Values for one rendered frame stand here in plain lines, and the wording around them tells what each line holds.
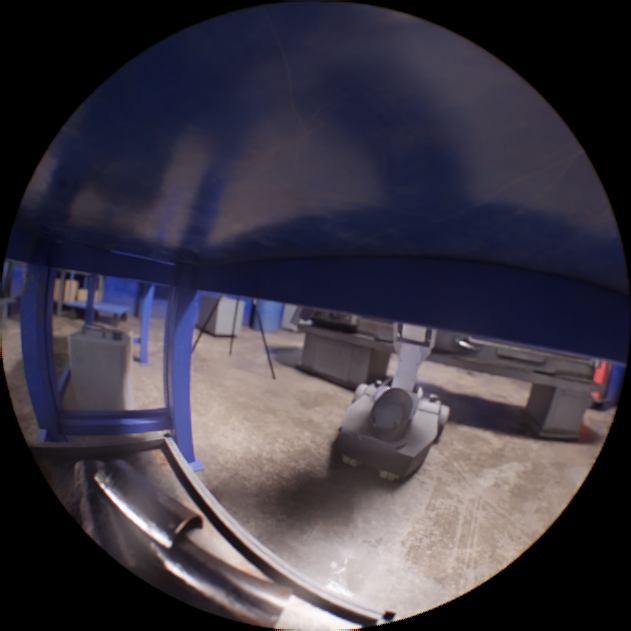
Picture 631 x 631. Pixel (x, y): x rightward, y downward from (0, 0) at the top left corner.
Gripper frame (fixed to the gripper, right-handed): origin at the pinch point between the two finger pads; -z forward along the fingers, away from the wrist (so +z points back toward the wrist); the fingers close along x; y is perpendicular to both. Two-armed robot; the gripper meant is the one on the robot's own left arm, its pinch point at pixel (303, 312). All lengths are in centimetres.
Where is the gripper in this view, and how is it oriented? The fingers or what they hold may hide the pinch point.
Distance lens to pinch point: 51.3
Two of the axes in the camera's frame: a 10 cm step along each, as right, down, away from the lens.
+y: -8.1, -5.6, -1.8
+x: -3.0, 1.3, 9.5
